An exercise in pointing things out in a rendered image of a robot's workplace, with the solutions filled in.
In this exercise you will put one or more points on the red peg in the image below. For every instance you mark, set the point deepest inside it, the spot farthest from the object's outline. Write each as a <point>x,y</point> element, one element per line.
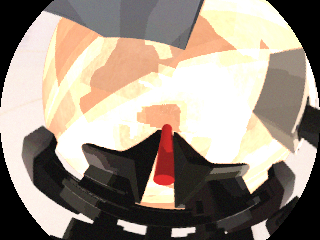
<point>164,168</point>

